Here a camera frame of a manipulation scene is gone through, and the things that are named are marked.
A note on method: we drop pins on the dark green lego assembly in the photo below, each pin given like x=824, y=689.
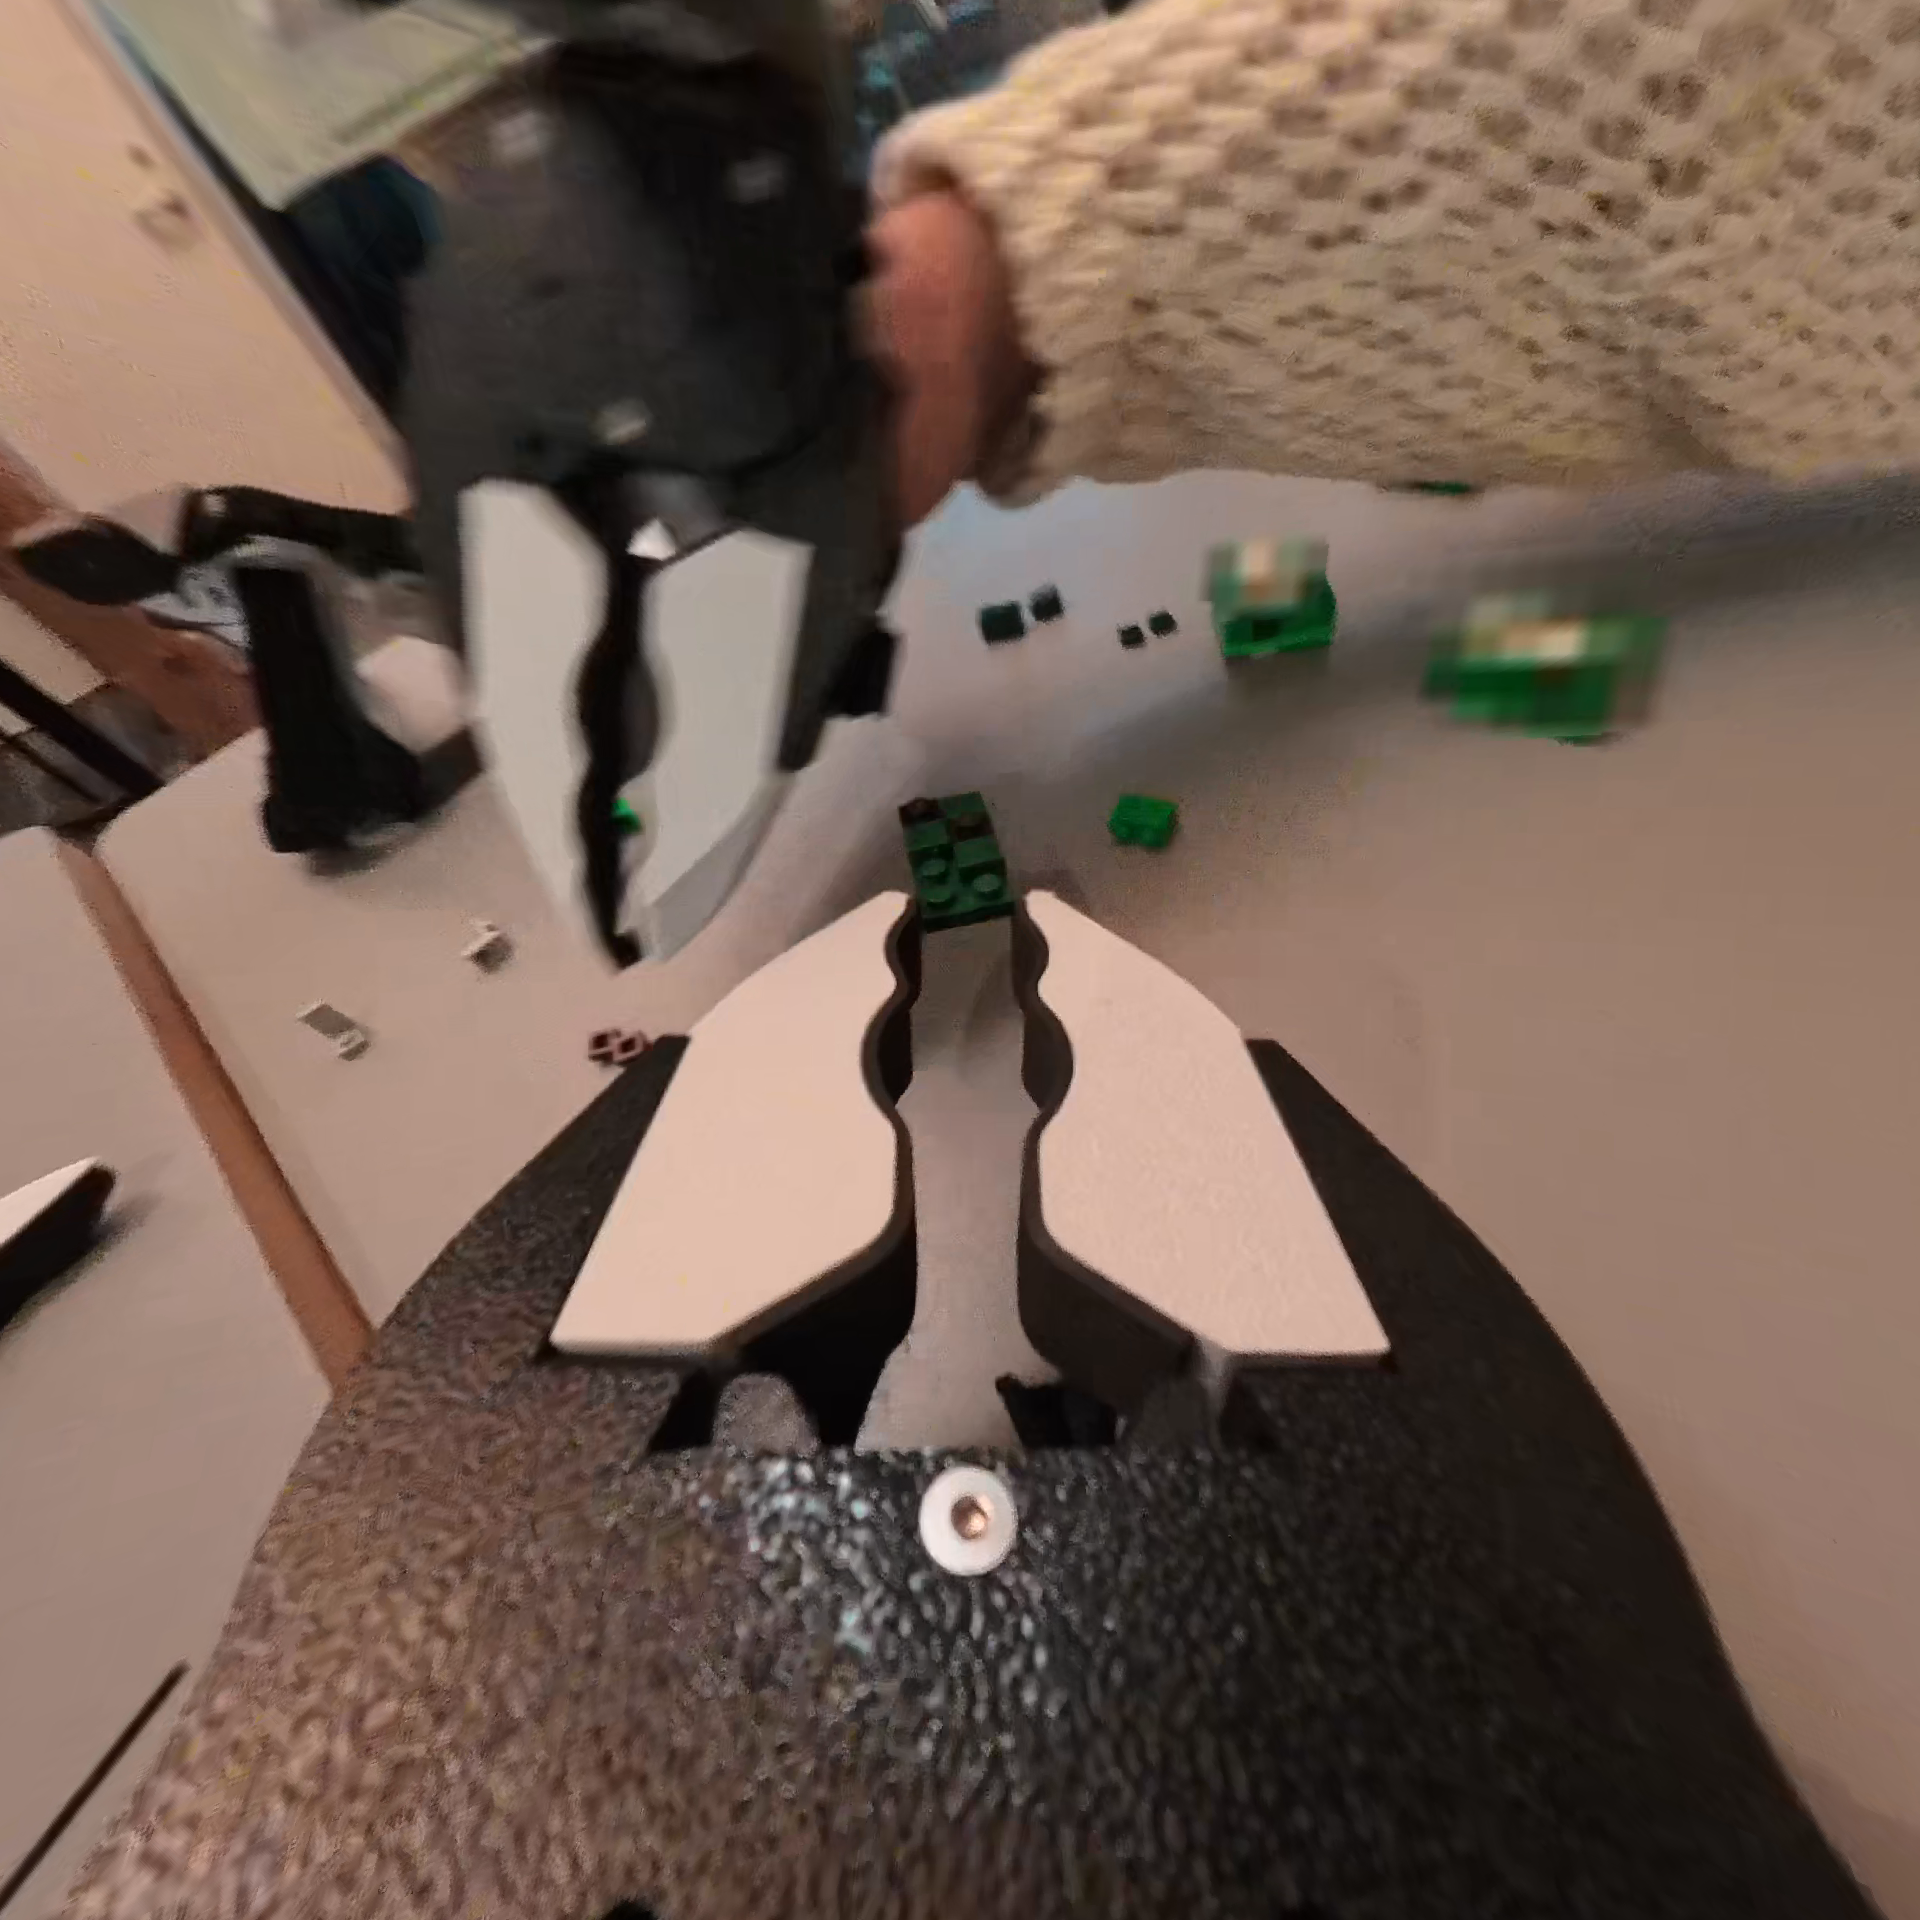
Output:
x=961, y=879

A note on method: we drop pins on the pale fin-shaped grip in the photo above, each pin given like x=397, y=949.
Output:
x=43, y=1229

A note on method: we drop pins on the scattered small dark lego pieces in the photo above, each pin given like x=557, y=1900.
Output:
x=1001, y=618

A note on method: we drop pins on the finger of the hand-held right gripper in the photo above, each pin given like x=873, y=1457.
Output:
x=517, y=645
x=727, y=675

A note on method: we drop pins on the small black lego piece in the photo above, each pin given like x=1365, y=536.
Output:
x=616, y=1045

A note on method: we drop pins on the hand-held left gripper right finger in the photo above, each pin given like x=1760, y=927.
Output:
x=1201, y=1201

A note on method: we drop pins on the green lego face block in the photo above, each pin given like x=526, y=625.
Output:
x=1546, y=709
x=1275, y=639

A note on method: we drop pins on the person's right forearm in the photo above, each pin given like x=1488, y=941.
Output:
x=1425, y=225

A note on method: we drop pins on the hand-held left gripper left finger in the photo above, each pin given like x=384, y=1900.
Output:
x=735, y=1201

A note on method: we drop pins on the person's right hand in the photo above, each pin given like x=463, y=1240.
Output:
x=944, y=345

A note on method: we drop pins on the small grey lego bracket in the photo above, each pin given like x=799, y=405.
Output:
x=331, y=1031
x=487, y=945

